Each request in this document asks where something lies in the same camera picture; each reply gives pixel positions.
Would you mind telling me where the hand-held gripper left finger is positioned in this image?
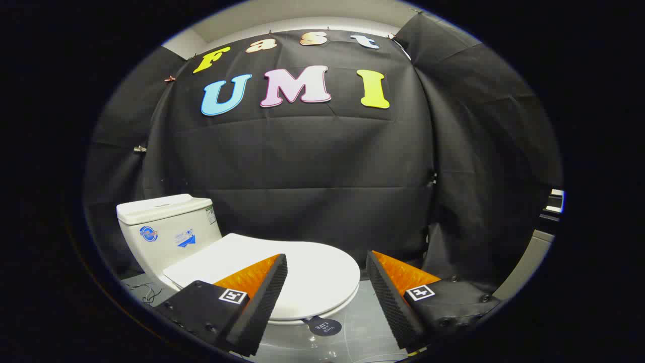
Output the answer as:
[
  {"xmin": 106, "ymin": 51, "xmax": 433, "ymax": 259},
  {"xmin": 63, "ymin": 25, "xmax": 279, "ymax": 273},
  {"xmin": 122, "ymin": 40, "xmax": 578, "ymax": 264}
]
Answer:
[{"xmin": 153, "ymin": 253, "xmax": 289, "ymax": 356}]

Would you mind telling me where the black round lid handle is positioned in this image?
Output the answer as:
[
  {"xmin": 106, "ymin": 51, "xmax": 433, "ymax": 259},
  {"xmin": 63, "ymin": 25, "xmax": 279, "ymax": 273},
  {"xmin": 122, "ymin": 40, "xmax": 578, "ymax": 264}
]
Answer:
[{"xmin": 302, "ymin": 316, "xmax": 342, "ymax": 337}]

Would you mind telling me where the white black striped panel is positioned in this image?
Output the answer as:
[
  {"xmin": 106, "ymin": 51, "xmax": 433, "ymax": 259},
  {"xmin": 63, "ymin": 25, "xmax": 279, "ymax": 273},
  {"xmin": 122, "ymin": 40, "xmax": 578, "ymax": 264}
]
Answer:
[{"xmin": 542, "ymin": 188, "xmax": 566, "ymax": 222}]

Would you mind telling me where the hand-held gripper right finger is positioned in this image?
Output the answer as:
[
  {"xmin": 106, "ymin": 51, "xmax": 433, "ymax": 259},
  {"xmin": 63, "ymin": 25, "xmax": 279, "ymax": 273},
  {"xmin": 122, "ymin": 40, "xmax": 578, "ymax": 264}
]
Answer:
[{"xmin": 366, "ymin": 250, "xmax": 502, "ymax": 354}]

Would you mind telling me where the white toilet lid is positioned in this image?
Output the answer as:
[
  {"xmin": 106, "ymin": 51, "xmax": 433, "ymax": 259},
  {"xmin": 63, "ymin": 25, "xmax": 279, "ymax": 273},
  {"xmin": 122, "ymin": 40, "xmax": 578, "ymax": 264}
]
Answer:
[{"xmin": 162, "ymin": 233, "xmax": 361, "ymax": 323}]

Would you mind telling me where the black backdrop cloth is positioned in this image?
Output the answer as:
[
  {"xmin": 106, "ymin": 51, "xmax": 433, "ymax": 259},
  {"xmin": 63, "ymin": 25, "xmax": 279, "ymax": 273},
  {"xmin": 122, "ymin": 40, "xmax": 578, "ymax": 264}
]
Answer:
[{"xmin": 83, "ymin": 13, "xmax": 564, "ymax": 293}]

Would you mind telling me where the thin black floor cable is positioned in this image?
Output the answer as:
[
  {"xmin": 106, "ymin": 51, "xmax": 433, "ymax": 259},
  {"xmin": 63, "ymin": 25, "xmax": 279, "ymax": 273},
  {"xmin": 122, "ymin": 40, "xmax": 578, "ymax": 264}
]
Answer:
[{"xmin": 126, "ymin": 283, "xmax": 162, "ymax": 305}]

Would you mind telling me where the white ceramic toilet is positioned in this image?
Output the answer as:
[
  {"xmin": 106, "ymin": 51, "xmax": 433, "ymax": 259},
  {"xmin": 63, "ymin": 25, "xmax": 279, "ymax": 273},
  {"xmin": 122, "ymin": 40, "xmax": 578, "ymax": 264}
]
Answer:
[{"xmin": 116, "ymin": 194, "xmax": 223, "ymax": 292}]

